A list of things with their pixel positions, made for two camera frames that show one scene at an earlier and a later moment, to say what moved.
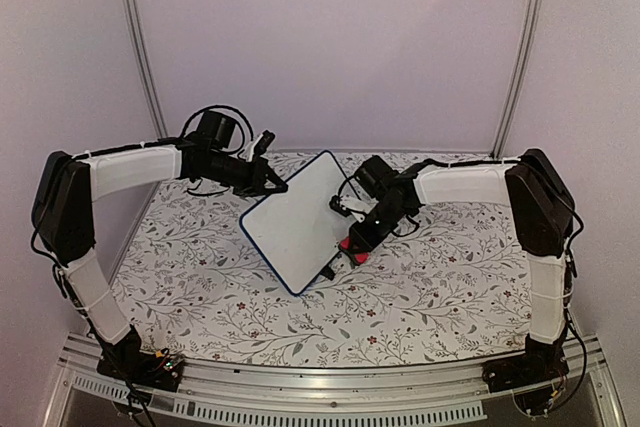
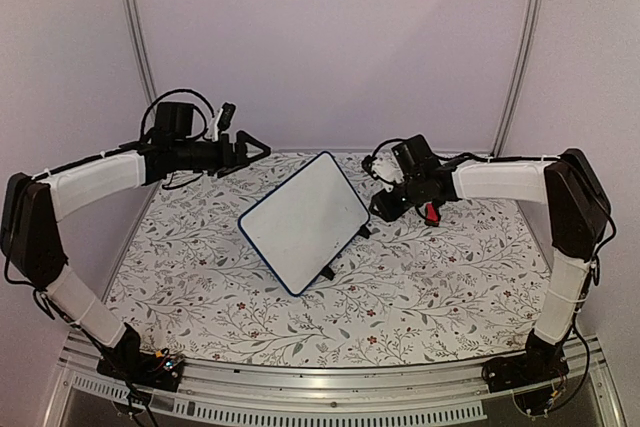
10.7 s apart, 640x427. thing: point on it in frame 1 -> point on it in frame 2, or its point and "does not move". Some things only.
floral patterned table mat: x=188 y=288 does not move
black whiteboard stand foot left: x=328 y=272 does not move
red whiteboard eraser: x=360 y=258 -> x=431 y=216
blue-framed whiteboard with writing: x=295 y=227 does not move
